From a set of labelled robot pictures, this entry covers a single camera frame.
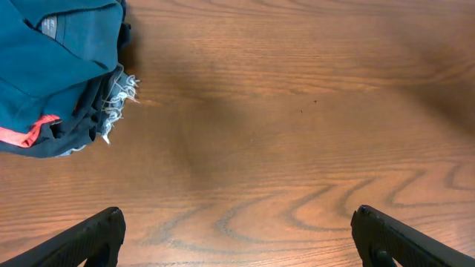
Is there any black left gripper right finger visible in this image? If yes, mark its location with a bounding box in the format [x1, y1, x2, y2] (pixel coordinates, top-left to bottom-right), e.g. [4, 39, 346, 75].
[350, 205, 474, 267]

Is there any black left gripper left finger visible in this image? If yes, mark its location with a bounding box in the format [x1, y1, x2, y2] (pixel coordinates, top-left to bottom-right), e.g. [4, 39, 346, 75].
[1, 207, 126, 267]

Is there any teal blue t-shirt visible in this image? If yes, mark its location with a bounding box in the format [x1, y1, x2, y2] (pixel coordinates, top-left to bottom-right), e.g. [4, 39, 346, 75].
[1, 0, 125, 133]

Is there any navy folded garment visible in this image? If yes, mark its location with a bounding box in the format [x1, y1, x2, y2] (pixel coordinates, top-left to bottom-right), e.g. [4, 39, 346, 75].
[1, 0, 137, 158]

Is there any red folded t-shirt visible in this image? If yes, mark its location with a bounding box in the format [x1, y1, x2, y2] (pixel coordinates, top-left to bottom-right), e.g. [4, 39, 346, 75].
[1, 115, 61, 148]

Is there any frayed denim garment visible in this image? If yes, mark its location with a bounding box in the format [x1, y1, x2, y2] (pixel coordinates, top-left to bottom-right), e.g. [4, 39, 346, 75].
[52, 64, 139, 156]

